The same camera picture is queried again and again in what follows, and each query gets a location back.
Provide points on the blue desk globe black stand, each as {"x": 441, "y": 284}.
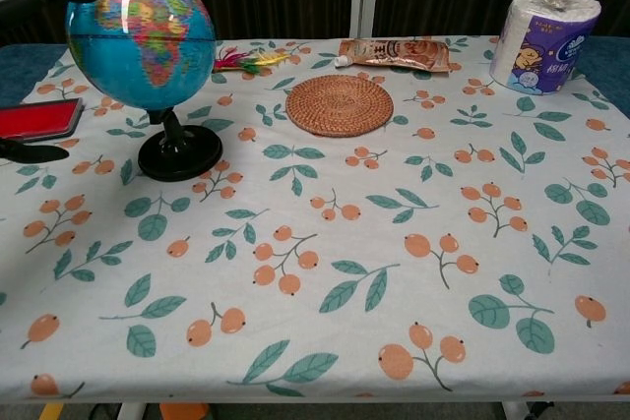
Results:
{"x": 140, "y": 41}

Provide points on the red ink stamp pad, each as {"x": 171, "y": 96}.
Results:
{"x": 37, "y": 117}

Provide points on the colourful feather shuttlecock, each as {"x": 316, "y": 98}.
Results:
{"x": 251, "y": 63}

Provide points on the round woven rattan coaster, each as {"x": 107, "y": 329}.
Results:
{"x": 339, "y": 105}

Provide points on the brown spouted snack pouch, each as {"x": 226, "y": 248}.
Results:
{"x": 398, "y": 53}

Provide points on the floral white tablecloth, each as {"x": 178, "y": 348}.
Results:
{"x": 344, "y": 243}

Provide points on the toilet paper roll purple wrapper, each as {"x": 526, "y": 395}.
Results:
{"x": 541, "y": 46}

